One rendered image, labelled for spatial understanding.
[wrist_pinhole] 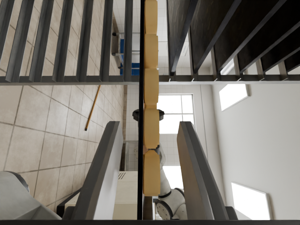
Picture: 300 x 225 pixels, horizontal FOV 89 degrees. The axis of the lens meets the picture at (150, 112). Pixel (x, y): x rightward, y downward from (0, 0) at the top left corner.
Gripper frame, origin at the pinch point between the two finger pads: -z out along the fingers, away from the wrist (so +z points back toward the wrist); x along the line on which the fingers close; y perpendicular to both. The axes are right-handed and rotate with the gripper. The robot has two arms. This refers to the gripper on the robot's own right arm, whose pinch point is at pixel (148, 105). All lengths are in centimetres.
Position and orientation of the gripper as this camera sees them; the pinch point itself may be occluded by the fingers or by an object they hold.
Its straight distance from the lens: 58.5
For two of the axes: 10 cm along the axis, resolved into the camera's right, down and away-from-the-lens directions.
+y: -0.1, 5.3, -8.5
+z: 0.0, 8.5, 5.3
